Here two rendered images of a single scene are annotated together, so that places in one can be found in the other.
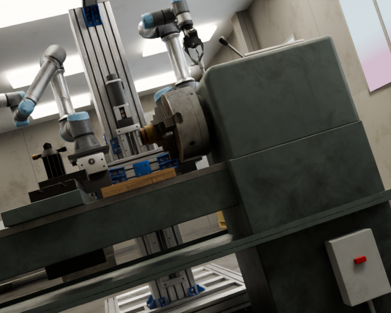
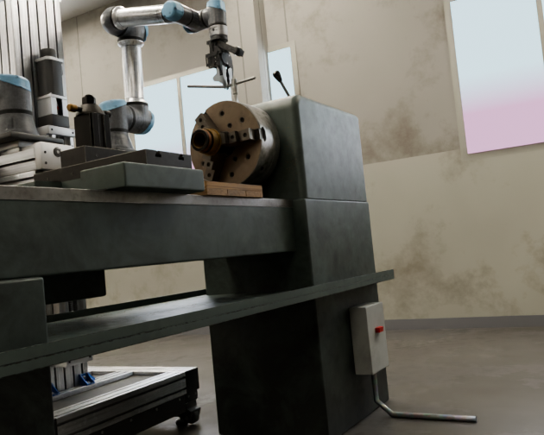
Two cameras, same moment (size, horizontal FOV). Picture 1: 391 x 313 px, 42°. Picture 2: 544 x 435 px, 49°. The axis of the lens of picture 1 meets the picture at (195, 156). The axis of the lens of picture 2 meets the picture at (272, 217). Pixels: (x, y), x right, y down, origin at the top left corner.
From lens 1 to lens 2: 1.74 m
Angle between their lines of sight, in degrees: 49
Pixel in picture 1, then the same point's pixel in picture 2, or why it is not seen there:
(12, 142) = not seen: outside the picture
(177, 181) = (260, 204)
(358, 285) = (376, 354)
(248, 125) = (317, 169)
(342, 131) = (360, 206)
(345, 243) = (371, 311)
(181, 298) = (69, 387)
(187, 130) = (266, 151)
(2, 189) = not seen: outside the picture
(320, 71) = (352, 144)
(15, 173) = not seen: outside the picture
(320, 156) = (350, 223)
